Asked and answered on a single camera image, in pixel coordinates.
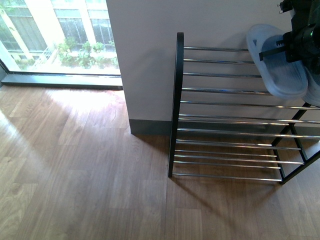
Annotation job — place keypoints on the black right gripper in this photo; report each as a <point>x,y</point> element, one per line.
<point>302,43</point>

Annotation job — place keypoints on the light blue slipper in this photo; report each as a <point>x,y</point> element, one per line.
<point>286,80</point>

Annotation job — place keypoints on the grey sneaker one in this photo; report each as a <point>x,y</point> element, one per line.
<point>312,95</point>

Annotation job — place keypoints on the black metal shoe rack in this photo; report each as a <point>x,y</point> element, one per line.
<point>228,145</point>

